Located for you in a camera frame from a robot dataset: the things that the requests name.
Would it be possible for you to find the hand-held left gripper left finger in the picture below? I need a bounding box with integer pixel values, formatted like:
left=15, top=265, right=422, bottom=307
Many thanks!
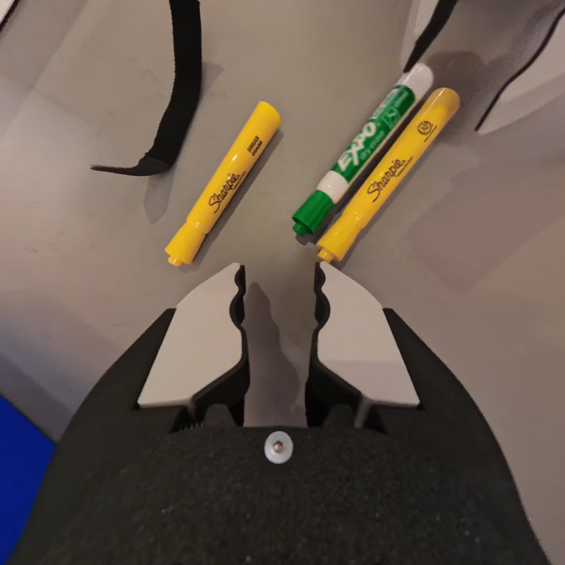
left=137, top=262, right=251, bottom=422

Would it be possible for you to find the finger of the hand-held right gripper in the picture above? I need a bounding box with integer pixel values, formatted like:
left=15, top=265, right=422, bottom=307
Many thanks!
left=474, top=44, right=565, bottom=136
left=399, top=0, right=460, bottom=74

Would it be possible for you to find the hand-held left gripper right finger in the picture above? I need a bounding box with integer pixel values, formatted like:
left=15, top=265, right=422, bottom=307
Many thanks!
left=305, top=262, right=421, bottom=427

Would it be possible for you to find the green white dry erase marker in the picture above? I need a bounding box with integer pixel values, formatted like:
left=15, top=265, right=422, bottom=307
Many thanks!
left=291, top=63, right=434, bottom=237

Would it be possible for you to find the yellow highlighter marker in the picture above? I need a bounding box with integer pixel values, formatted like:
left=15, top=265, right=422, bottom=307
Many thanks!
left=164, top=101, right=282, bottom=266
left=316, top=87, right=461, bottom=264

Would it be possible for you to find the black velcro strap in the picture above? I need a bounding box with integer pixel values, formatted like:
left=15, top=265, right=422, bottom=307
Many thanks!
left=90, top=0, right=203, bottom=177

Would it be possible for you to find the grey desk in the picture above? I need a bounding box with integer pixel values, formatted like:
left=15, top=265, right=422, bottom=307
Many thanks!
left=0, top=0, right=565, bottom=544

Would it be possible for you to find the large blue plastic bin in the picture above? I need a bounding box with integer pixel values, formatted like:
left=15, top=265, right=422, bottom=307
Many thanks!
left=0, top=393, right=57, bottom=565

